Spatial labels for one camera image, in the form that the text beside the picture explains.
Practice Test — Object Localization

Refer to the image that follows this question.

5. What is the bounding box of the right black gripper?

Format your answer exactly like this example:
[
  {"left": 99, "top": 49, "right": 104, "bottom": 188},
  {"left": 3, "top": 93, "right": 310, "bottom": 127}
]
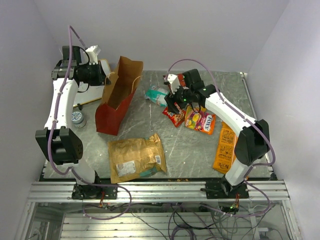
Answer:
[{"left": 164, "top": 81, "right": 194, "bottom": 114}]

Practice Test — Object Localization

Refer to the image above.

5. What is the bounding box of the teal white snack packet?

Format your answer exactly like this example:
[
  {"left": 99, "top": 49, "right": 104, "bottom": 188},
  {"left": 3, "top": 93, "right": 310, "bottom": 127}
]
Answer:
[{"left": 144, "top": 85, "right": 170, "bottom": 107}]

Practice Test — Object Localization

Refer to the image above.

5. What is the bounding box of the red brown paper bag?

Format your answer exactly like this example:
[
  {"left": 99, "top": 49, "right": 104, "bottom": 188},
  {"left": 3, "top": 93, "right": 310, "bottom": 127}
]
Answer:
[{"left": 95, "top": 56, "right": 144, "bottom": 136}]

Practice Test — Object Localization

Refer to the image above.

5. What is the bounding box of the large orange cracker bag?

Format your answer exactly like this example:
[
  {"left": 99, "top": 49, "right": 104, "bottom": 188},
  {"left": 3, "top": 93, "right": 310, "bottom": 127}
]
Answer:
[{"left": 212, "top": 122, "right": 238, "bottom": 174}]

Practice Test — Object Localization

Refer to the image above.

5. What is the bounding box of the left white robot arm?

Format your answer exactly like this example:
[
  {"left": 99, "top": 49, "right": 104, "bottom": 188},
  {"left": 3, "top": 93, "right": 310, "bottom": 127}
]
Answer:
[{"left": 35, "top": 45, "right": 111, "bottom": 199}]

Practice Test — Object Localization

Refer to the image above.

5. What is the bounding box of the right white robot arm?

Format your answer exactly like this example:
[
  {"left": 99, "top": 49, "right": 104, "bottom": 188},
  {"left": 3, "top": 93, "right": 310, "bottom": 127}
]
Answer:
[{"left": 164, "top": 69, "right": 270, "bottom": 198}]

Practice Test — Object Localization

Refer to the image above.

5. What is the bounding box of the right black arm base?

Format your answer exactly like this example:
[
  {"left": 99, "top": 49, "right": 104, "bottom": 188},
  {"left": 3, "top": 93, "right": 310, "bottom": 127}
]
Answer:
[{"left": 200, "top": 176, "right": 249, "bottom": 199}]

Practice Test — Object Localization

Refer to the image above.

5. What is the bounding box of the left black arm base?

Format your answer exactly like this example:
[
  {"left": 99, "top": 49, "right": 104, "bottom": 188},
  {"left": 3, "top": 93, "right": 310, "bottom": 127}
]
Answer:
[{"left": 71, "top": 183, "right": 118, "bottom": 200}]

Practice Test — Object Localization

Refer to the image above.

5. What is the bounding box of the red Doritos chip bag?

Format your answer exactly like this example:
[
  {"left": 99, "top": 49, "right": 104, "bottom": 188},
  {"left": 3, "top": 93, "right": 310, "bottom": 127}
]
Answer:
[{"left": 163, "top": 73, "right": 187, "bottom": 87}]

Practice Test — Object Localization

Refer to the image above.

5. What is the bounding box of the Fox's candy bag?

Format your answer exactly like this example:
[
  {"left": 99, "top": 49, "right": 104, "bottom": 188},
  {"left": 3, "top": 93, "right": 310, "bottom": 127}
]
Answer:
[{"left": 184, "top": 105, "right": 216, "bottom": 135}]

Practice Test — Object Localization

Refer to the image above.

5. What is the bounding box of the large gold brown snack bag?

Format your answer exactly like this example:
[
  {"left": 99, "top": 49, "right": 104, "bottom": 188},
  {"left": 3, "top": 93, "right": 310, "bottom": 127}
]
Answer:
[{"left": 108, "top": 133, "right": 167, "bottom": 184}]

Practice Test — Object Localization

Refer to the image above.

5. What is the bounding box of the yellow framed whiteboard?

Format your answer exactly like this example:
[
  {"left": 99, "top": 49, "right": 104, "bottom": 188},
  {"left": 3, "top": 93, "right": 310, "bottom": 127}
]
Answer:
[{"left": 73, "top": 58, "right": 111, "bottom": 108}]

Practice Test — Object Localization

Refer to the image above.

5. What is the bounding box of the red cookie snack packet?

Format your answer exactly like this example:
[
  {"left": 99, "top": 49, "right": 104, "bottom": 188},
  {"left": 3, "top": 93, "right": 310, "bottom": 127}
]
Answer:
[{"left": 162, "top": 107, "right": 186, "bottom": 128}]

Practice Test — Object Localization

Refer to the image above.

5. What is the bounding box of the yellow snack bar packet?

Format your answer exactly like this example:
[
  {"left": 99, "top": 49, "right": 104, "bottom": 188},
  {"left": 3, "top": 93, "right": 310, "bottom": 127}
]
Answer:
[{"left": 191, "top": 106, "right": 207, "bottom": 113}]

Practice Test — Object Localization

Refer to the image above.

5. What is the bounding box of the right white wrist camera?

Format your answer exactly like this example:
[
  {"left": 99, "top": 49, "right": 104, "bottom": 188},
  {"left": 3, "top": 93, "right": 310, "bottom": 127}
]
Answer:
[{"left": 164, "top": 74, "right": 181, "bottom": 94}]

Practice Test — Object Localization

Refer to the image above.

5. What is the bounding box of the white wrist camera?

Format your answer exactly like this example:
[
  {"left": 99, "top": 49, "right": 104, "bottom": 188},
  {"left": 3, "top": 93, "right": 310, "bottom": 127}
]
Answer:
[
  {"left": 85, "top": 45, "right": 101, "bottom": 65},
  {"left": 164, "top": 74, "right": 181, "bottom": 94}
]

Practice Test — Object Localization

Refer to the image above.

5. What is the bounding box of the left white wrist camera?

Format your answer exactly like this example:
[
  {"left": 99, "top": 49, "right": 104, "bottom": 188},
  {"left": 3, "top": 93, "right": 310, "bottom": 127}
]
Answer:
[{"left": 85, "top": 45, "right": 101, "bottom": 65}]

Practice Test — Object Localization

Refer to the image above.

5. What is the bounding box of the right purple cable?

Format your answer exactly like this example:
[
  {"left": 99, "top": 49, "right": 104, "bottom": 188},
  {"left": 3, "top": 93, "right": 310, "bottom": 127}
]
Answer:
[{"left": 163, "top": 58, "right": 276, "bottom": 218}]

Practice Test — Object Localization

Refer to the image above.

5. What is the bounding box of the purple cable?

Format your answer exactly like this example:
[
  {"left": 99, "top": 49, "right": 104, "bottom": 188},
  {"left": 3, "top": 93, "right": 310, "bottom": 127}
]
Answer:
[
  {"left": 47, "top": 24, "right": 133, "bottom": 221},
  {"left": 163, "top": 58, "right": 276, "bottom": 218}
]

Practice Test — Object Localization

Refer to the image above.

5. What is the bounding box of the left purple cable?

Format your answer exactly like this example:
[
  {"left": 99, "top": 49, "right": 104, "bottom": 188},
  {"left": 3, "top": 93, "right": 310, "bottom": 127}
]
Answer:
[{"left": 47, "top": 24, "right": 133, "bottom": 221}]

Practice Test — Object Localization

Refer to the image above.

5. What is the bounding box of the aluminium frame rail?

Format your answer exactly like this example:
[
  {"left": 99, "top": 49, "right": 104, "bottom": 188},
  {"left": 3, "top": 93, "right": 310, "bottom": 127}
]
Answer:
[{"left": 27, "top": 180, "right": 290, "bottom": 204}]

